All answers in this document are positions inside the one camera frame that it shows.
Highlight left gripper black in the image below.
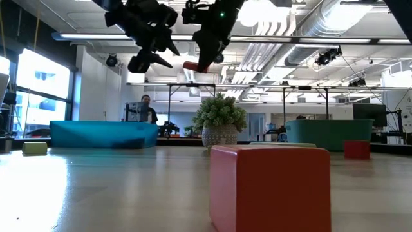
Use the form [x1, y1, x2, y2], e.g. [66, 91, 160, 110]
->
[106, 0, 181, 73]

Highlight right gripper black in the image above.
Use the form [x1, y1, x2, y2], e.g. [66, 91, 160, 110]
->
[192, 0, 245, 73]

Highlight red rectangular block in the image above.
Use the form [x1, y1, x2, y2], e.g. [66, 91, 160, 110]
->
[182, 60, 209, 74]

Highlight orange cube block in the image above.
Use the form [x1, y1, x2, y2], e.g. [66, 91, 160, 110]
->
[208, 144, 332, 232]

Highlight small red block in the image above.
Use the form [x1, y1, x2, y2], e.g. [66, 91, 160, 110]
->
[342, 140, 371, 160]

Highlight black computer monitor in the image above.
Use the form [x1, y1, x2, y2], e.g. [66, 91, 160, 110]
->
[352, 102, 388, 128]
[124, 101, 150, 122]

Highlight long linear light fixture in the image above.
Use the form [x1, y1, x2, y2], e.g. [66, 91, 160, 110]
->
[51, 31, 412, 46]

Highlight green potted artificial plant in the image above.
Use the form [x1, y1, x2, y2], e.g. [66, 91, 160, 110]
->
[192, 92, 248, 151]

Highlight blue plastic bin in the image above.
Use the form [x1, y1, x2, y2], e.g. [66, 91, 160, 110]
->
[49, 120, 160, 150]

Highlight large bright window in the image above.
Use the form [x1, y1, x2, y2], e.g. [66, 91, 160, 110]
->
[15, 48, 72, 130]

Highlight black track light cluster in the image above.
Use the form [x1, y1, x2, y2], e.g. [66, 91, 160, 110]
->
[314, 47, 343, 67]

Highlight teal plastic bin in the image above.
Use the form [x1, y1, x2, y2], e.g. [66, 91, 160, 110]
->
[284, 119, 375, 153]

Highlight green rectangular block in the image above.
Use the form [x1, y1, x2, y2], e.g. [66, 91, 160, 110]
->
[21, 141, 48, 156]

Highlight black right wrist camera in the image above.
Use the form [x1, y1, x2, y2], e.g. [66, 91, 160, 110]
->
[181, 1, 209, 26]

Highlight black background rig frame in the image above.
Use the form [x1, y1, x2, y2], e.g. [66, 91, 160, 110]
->
[167, 82, 217, 123]
[282, 86, 330, 122]

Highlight silver ventilation duct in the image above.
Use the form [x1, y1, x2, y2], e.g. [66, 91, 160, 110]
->
[285, 0, 374, 67]

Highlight black aluminium table frame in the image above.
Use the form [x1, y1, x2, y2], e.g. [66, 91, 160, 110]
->
[0, 137, 412, 154]

